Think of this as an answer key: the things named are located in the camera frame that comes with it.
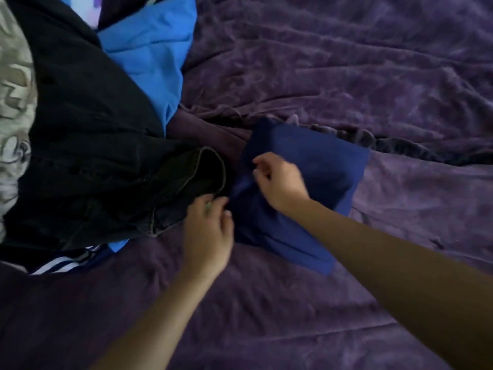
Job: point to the person's left hand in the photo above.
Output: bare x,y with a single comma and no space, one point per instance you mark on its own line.
207,242

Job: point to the person's right hand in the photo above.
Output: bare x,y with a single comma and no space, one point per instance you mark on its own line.
283,184

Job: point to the person's left fingers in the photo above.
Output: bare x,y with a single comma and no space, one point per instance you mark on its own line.
211,211

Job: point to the person's right fingers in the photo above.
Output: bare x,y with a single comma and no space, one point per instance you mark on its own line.
262,170

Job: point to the navy blue cloth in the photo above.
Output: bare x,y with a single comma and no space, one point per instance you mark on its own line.
327,169

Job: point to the person's right forearm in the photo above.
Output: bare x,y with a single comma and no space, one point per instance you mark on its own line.
393,277

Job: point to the person's left forearm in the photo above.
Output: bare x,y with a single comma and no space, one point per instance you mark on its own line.
161,323

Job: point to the black denim jeans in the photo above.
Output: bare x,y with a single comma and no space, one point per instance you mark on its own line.
181,188

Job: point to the dark plum garment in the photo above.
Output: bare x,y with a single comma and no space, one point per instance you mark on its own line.
204,130

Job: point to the purple velvet blanket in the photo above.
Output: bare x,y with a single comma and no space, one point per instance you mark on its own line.
346,61

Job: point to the navy white striped garment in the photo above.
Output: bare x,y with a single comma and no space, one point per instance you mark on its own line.
65,262

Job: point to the black garment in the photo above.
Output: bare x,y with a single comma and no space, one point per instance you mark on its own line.
84,123

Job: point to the light blue garment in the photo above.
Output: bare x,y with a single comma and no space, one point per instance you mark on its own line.
154,53

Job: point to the grey patterned cloth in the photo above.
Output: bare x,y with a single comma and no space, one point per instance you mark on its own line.
13,123

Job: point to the white purple patterned cloth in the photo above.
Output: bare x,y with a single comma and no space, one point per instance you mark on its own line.
83,7

